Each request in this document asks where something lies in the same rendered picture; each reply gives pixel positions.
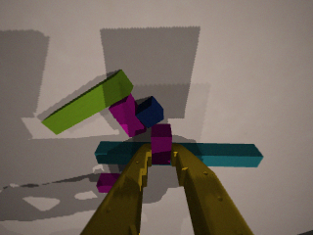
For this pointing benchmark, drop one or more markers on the turquoise rod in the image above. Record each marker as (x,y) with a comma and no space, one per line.
(211,154)

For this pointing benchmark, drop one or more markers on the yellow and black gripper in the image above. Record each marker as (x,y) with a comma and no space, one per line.
(212,211)

